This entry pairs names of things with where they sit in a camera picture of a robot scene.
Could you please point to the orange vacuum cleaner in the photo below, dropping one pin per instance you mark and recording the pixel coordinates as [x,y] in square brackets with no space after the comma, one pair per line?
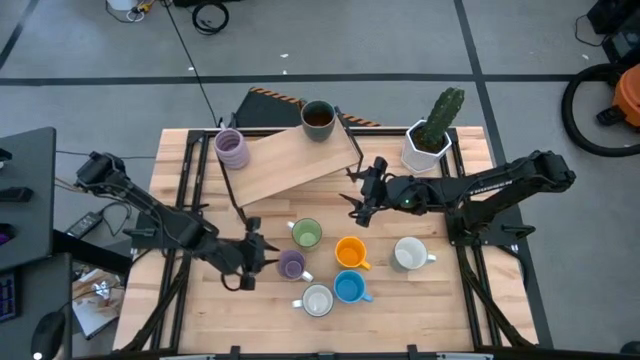
[630,95]

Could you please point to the blue floral white mug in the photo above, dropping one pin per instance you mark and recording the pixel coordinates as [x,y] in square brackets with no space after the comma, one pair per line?
[318,301]

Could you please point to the light blue faceted mug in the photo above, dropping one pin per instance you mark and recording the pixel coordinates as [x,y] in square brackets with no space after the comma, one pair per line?
[349,287]

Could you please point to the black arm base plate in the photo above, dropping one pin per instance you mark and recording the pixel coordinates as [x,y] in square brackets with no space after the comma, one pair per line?
[145,240]
[492,239]

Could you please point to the yellow mug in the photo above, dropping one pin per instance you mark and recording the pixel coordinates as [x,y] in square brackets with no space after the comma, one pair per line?
[350,252]

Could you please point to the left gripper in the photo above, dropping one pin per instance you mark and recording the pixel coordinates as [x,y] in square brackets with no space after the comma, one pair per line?
[240,257]

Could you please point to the green and white mug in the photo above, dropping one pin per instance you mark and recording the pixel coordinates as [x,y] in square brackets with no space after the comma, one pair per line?
[306,234]

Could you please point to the wooden shelf black legs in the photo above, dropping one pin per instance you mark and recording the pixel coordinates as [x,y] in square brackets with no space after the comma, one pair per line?
[290,165]

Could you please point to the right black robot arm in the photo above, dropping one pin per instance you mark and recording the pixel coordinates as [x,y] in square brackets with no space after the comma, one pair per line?
[500,182]

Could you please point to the black desk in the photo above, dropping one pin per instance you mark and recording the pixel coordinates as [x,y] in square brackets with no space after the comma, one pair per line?
[30,150]

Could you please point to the black power adapter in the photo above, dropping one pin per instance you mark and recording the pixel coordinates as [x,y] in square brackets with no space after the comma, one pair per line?
[85,225]

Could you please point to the dark green mug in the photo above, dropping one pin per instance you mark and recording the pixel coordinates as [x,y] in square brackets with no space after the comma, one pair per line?
[318,120]

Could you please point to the black computer mouse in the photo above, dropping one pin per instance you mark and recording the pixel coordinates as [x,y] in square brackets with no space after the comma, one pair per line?
[47,335]

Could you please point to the yellow power plug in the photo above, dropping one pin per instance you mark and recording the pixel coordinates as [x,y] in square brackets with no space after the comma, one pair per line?
[145,7]

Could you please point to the black aluminium table frame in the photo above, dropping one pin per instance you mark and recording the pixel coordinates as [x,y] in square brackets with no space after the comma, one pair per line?
[385,131]

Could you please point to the black equipment case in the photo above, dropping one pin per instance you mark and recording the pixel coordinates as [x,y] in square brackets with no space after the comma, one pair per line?
[617,20]

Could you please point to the white hexagonal planter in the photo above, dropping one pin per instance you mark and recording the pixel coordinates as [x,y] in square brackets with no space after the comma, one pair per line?
[415,160]

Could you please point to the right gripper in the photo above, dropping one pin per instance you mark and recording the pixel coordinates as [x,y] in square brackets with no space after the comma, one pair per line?
[385,192]

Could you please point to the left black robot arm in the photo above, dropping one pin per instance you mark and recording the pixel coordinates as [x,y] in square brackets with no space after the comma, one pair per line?
[150,205]

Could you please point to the purple and white mug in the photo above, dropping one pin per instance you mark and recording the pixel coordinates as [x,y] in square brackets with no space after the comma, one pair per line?
[291,265]

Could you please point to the black keyboard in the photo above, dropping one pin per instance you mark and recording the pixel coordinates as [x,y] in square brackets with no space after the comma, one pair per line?
[7,295]

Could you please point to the ribbed lilac mug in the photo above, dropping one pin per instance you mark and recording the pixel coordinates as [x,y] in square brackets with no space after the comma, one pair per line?
[231,150]

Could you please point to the green cactus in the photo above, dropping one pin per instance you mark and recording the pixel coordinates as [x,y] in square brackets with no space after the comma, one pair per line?
[442,117]

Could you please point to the white bucket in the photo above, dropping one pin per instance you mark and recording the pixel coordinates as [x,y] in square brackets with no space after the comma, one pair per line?
[121,4]

